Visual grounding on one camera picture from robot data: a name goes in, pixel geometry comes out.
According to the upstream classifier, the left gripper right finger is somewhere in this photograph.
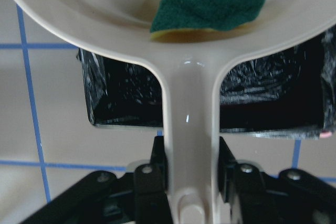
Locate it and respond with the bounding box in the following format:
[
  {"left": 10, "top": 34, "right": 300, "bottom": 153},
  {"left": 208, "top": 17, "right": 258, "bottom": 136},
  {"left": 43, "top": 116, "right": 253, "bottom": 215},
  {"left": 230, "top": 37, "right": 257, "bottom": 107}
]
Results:
[{"left": 217, "top": 137, "right": 335, "bottom": 223}]

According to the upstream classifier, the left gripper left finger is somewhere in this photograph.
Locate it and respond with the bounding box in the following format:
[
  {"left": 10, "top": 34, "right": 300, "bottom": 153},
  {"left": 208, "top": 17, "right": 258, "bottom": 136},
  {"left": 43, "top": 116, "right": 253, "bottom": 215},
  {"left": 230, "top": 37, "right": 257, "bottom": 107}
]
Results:
[{"left": 23, "top": 136, "right": 173, "bottom": 223}]

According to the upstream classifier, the green yellow sponge piece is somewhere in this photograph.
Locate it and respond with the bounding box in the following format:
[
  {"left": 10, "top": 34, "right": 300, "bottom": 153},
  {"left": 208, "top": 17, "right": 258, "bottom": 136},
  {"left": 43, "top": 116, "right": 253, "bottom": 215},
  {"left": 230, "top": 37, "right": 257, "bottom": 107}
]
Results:
[{"left": 150, "top": 0, "right": 266, "bottom": 39}]

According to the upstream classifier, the beige plastic dustpan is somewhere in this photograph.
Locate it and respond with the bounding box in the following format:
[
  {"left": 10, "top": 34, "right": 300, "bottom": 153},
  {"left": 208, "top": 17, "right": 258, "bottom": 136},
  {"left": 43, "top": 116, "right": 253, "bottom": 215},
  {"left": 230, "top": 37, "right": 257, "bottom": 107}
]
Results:
[{"left": 14, "top": 0, "right": 335, "bottom": 223}]

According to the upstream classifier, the pink bin with black bag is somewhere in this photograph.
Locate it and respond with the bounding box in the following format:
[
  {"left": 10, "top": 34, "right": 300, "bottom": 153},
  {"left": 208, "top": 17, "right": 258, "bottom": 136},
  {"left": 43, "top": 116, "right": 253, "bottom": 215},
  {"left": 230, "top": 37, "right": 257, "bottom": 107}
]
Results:
[{"left": 77, "top": 27, "right": 335, "bottom": 138}]

